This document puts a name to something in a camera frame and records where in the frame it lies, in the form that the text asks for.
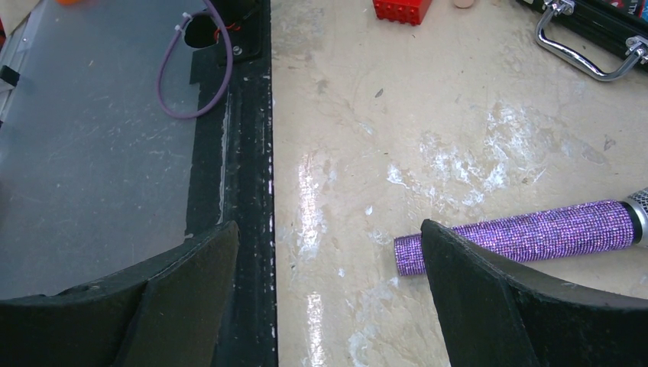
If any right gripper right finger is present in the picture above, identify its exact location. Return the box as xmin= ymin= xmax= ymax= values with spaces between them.
xmin=421 ymin=219 xmax=647 ymax=366

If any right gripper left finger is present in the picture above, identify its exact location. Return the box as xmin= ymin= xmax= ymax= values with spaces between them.
xmin=1 ymin=222 xmax=239 ymax=366

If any purple glitter microphone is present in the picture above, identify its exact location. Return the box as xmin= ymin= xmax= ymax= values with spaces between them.
xmin=394 ymin=188 xmax=648 ymax=278

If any red toy block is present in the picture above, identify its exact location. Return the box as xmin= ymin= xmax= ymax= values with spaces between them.
xmin=372 ymin=0 xmax=432 ymax=26

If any pink plastic cylinder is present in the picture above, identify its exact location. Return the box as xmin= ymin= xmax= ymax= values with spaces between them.
xmin=452 ymin=0 xmax=475 ymax=9

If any black poker chip case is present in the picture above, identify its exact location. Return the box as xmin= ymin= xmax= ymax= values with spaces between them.
xmin=519 ymin=0 xmax=647 ymax=82

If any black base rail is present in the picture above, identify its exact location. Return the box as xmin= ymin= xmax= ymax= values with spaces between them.
xmin=186 ymin=1 xmax=278 ymax=366

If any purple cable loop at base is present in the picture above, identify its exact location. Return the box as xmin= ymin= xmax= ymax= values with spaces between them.
xmin=155 ymin=0 xmax=235 ymax=121

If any orange ring toy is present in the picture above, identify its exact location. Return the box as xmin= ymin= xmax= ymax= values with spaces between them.
xmin=56 ymin=0 xmax=87 ymax=6

